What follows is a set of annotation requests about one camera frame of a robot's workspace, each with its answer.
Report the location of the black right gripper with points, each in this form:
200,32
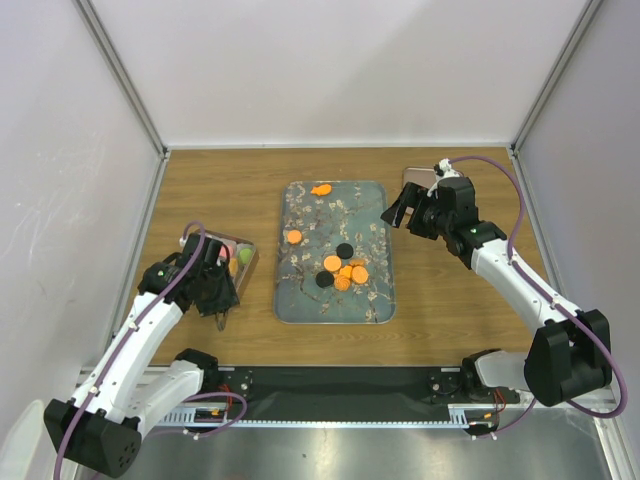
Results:
411,195

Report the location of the pink round cookie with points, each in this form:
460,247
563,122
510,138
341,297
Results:
232,247

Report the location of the blue floral serving tray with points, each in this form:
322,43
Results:
349,214

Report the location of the orange flower cookie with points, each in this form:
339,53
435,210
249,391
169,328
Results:
346,271

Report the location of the black sandwich cookie lower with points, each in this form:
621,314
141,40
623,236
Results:
324,279

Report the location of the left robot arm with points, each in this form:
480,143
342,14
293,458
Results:
104,423

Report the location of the rose gold tin lid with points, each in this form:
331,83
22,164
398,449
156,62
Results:
422,176

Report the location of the rose gold cookie tin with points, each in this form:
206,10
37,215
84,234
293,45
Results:
242,278

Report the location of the green round cookie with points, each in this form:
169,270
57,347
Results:
245,255

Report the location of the white slotted cable duct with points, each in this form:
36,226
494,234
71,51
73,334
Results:
436,416

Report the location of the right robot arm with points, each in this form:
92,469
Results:
567,356

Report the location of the orange swirl cookie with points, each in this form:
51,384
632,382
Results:
342,283

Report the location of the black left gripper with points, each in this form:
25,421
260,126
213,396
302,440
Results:
227,297

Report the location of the black sandwich cookie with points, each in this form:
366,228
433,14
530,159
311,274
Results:
345,251
324,279

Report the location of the plain orange round cookie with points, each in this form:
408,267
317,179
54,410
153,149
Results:
294,237

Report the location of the black sandwich cookie upper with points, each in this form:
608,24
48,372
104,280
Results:
345,251

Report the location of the orange embossed biscuit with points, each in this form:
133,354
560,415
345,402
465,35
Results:
332,263
233,266

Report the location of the orange sandwich biscuit right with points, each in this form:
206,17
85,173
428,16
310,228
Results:
359,274

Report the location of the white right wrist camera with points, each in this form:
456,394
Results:
444,169

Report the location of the orange fish cookie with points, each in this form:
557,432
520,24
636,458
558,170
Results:
321,190

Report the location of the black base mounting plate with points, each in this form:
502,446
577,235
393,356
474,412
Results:
312,387

